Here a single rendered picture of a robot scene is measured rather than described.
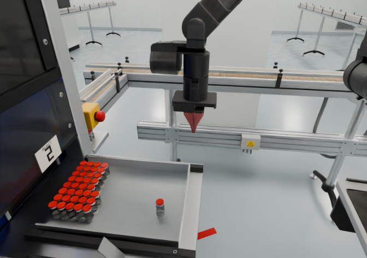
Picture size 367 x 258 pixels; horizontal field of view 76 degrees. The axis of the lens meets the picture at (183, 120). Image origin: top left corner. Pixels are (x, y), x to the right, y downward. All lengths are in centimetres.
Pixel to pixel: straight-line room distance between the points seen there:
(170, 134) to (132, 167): 88
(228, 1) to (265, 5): 149
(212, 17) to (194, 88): 15
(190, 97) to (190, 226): 32
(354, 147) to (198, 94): 146
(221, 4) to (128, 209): 54
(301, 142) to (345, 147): 27
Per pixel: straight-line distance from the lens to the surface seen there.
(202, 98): 54
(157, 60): 52
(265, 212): 189
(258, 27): 199
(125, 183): 76
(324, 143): 178
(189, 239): 63
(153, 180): 75
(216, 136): 163
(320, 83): 154
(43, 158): 70
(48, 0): 73
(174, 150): 175
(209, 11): 49
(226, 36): 198
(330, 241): 191
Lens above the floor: 140
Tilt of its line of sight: 30 degrees down
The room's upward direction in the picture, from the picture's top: straight up
